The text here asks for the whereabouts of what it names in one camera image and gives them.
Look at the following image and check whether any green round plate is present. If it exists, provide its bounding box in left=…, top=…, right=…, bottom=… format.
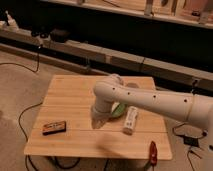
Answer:
left=111, top=103, right=126, bottom=118

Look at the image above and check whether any black floor cable left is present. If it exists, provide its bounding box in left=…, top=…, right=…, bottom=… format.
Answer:
left=0, top=44, right=44, bottom=171

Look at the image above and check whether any white plastic cup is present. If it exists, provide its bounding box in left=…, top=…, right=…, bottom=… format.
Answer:
left=125, top=82, right=139, bottom=89

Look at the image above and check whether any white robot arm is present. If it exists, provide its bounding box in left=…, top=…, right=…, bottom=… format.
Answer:
left=91, top=74, right=213, bottom=142

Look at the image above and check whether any black device on floor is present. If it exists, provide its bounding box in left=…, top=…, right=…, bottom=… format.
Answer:
left=183, top=136, right=199, bottom=147

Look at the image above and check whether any wooden table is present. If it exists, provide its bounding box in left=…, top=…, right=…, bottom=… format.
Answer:
left=24, top=75, right=172, bottom=160

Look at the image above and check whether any black orange cassette box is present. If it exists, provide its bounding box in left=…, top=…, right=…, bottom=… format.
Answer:
left=42, top=121, right=66, bottom=135

